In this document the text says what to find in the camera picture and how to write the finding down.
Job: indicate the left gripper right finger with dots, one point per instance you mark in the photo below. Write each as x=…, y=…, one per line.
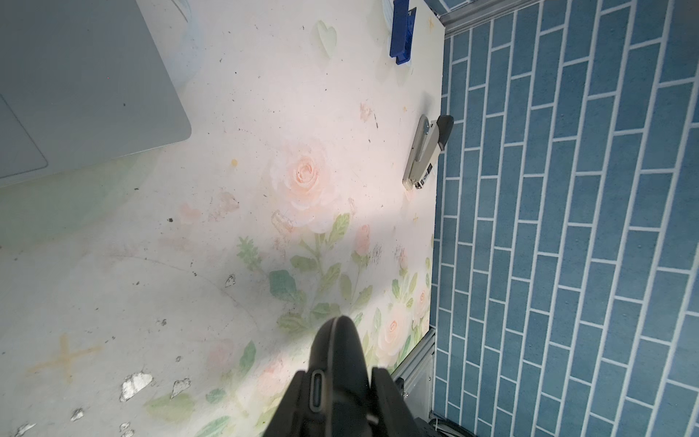
x=390, y=414

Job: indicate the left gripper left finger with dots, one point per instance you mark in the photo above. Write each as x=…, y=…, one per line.
x=285, y=422

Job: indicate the black wireless mouse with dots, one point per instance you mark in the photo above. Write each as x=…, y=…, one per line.
x=335, y=396

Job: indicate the silver laptop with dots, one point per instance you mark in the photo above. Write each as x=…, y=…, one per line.
x=82, y=83

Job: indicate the floral table mat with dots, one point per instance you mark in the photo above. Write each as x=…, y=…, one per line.
x=175, y=292

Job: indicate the blue binder clip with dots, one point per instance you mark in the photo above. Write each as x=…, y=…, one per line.
x=402, y=30

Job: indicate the aluminium rail frame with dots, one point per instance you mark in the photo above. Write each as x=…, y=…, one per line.
x=415, y=377

